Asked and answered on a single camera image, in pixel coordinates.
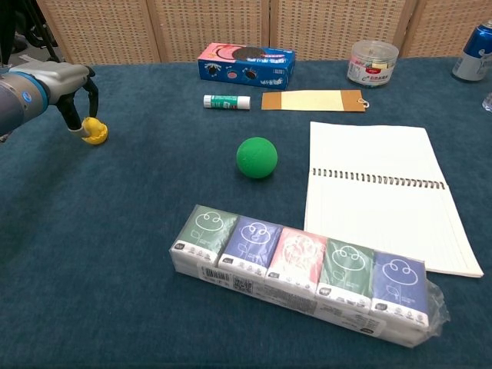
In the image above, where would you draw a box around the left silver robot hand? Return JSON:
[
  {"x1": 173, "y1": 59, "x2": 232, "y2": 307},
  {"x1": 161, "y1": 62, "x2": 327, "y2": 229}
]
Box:
[{"x1": 8, "y1": 61, "x2": 99, "y2": 140}]

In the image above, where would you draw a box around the small yellow toy chick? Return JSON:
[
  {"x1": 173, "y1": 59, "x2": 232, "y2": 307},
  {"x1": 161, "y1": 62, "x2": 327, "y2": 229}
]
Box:
[{"x1": 82, "y1": 117, "x2": 102, "y2": 138}]

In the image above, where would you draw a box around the black tripod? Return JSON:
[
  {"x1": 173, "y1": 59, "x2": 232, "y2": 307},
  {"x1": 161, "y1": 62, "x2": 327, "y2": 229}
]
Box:
[{"x1": 0, "y1": 0, "x2": 68, "y2": 67}]

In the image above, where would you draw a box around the woven wooden screen panel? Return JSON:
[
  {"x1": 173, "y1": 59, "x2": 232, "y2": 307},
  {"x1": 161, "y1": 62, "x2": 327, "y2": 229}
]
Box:
[
  {"x1": 36, "y1": 0, "x2": 161, "y2": 65},
  {"x1": 401, "y1": 0, "x2": 492, "y2": 58},
  {"x1": 148, "y1": 0, "x2": 272, "y2": 63},
  {"x1": 268, "y1": 0, "x2": 418, "y2": 62}
]

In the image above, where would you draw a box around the yellow eggshell cup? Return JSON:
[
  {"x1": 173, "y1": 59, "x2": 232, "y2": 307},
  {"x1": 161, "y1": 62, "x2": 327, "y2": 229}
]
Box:
[{"x1": 80, "y1": 125, "x2": 110, "y2": 146}]

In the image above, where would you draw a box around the green white glue stick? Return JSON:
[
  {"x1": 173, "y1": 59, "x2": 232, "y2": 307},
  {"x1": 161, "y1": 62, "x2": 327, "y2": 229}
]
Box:
[{"x1": 203, "y1": 94, "x2": 251, "y2": 110}]

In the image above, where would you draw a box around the teal table cloth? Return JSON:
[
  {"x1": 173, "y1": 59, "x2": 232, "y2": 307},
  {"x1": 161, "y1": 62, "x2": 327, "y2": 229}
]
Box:
[{"x1": 0, "y1": 56, "x2": 492, "y2": 369}]

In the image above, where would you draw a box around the blue cookie box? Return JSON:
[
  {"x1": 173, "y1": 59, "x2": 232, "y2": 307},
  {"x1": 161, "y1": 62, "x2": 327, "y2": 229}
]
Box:
[{"x1": 197, "y1": 42, "x2": 296, "y2": 91}]

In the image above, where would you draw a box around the green rubber ball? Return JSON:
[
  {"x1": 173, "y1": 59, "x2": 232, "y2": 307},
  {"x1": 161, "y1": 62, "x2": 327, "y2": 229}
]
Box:
[{"x1": 235, "y1": 136, "x2": 278, "y2": 180}]

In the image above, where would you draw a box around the brown kraft paper tag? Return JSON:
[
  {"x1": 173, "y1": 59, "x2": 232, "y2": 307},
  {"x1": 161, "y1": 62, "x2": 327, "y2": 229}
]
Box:
[{"x1": 261, "y1": 89, "x2": 367, "y2": 113}]

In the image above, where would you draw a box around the wrapped tissue multipack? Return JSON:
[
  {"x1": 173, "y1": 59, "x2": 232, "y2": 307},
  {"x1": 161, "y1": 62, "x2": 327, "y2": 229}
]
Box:
[{"x1": 168, "y1": 204, "x2": 450, "y2": 349}]

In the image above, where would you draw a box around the clear plastic jar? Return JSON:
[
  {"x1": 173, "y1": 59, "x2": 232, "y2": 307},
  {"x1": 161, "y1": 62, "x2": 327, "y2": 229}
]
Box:
[{"x1": 346, "y1": 39, "x2": 400, "y2": 89}]

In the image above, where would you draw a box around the white spiral notebook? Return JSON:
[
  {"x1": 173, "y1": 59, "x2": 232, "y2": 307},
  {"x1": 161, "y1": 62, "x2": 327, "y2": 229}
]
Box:
[{"x1": 303, "y1": 121, "x2": 485, "y2": 279}]

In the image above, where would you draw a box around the blue drink can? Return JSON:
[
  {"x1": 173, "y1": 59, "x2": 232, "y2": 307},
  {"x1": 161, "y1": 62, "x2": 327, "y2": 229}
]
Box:
[{"x1": 451, "y1": 22, "x2": 492, "y2": 82}]

